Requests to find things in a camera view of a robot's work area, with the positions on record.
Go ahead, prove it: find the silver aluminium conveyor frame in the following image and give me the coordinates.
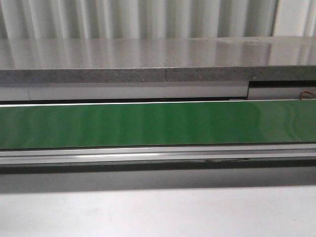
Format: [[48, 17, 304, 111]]
[[0, 102, 316, 173]]

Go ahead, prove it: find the white pleated curtain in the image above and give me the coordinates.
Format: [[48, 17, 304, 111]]
[[0, 0, 316, 39]]

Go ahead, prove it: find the green conveyor belt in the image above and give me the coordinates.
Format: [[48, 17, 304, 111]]
[[0, 100, 316, 150]]

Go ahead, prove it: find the grey stone countertop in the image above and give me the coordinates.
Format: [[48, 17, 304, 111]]
[[0, 37, 316, 84]]

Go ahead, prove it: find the red cable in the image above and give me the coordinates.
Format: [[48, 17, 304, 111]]
[[299, 91, 316, 100]]

